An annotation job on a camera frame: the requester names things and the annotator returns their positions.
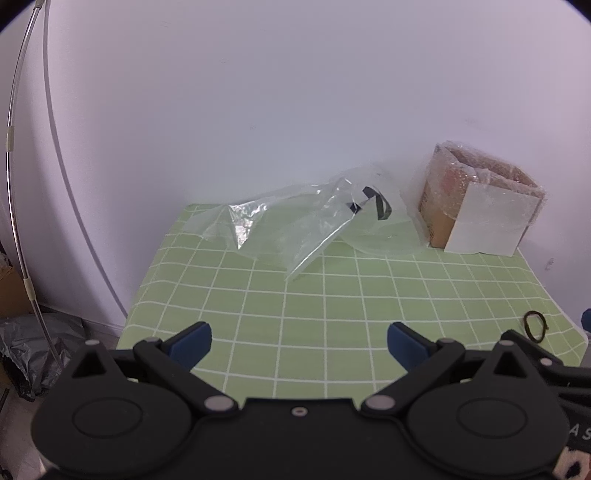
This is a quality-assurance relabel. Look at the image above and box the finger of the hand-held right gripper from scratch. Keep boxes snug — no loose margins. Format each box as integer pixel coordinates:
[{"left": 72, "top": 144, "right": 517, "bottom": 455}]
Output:
[{"left": 507, "top": 329, "right": 591, "bottom": 398}]

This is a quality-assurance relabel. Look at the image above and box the plain cardboard box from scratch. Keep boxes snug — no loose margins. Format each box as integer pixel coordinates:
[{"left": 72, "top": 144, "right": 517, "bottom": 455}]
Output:
[{"left": 0, "top": 258, "right": 33, "bottom": 319}]

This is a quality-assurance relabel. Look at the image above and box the green checked tablecloth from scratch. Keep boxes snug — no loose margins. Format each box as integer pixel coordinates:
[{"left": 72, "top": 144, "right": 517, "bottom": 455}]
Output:
[{"left": 117, "top": 203, "right": 587, "bottom": 398}]

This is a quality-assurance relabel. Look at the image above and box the grey plastic bag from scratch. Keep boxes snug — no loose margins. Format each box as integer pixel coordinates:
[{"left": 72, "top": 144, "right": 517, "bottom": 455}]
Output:
[{"left": 0, "top": 314, "right": 88, "bottom": 402}]

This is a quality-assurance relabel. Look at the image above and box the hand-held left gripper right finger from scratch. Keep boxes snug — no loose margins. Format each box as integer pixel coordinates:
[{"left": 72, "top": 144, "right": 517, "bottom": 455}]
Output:
[{"left": 361, "top": 322, "right": 532, "bottom": 415}]

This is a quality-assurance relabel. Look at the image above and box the black rubber band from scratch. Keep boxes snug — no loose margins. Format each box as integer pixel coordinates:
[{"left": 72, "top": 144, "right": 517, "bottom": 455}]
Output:
[{"left": 523, "top": 311, "right": 550, "bottom": 343}]

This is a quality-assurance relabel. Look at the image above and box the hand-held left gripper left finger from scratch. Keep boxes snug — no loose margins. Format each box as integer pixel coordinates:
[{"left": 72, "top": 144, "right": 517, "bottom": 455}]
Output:
[{"left": 69, "top": 322, "right": 238, "bottom": 415}]

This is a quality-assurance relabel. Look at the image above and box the bubble-wrapped cardboard box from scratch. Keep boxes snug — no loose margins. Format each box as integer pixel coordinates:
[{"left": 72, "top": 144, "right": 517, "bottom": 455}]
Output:
[{"left": 418, "top": 141, "right": 548, "bottom": 257}]

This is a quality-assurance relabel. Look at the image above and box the clear plastic shopping bag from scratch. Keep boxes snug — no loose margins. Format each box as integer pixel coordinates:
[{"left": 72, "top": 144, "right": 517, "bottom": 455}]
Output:
[{"left": 182, "top": 161, "right": 432, "bottom": 282}]

